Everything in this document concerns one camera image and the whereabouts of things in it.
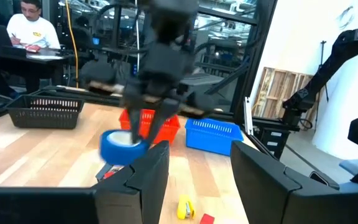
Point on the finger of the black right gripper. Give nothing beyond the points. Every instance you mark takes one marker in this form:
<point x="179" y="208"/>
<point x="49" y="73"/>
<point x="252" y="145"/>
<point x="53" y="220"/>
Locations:
<point x="134" y="124"/>
<point x="162" y="119"/>

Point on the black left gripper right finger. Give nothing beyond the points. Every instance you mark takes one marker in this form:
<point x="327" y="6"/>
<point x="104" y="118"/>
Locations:
<point x="269" y="193"/>

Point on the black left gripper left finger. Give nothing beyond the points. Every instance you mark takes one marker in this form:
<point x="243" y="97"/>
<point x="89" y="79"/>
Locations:
<point x="141" y="193"/>

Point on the blue tape roll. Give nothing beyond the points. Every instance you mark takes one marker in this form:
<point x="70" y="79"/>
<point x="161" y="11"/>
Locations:
<point x="120" y="152"/>

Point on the black red staple remover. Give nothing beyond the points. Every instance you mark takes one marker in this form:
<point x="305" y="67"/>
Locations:
<point x="109" y="173"/>

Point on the small yellow stapler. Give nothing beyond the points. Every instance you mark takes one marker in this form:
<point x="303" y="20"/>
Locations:
<point x="183" y="208"/>

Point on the small red stapler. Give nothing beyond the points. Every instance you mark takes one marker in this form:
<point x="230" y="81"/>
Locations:
<point x="207" y="219"/>

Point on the black jointed support arm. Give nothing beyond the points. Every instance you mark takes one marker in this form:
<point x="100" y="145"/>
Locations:
<point x="328" y="68"/>

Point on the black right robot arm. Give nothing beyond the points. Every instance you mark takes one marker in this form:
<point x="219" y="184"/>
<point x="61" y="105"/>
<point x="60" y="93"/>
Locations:
<point x="172" y="18"/>

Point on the red plastic basket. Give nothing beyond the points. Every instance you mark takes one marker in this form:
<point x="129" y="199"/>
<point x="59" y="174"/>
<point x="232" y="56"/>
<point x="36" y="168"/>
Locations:
<point x="169" y="129"/>

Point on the blue plastic basket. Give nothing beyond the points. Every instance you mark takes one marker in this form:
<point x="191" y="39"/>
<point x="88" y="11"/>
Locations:
<point x="211" y="140"/>

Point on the black plastic basket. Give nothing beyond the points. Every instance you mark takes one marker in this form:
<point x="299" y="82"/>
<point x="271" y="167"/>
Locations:
<point x="42" y="116"/>

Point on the wooden pallet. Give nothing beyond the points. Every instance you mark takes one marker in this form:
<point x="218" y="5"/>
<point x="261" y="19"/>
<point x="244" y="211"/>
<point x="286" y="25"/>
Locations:
<point x="275" y="90"/>

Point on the red packet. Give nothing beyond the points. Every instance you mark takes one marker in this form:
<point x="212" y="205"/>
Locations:
<point x="32" y="48"/>

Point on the black desk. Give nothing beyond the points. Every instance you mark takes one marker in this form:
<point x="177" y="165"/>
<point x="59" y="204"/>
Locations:
<point x="17" y="62"/>

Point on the person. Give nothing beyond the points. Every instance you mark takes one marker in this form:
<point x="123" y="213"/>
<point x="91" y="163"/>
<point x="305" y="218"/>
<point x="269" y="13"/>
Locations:
<point x="31" y="29"/>

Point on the black tripod stand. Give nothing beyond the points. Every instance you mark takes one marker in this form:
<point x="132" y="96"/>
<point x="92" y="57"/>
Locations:
<point x="322" y="62"/>

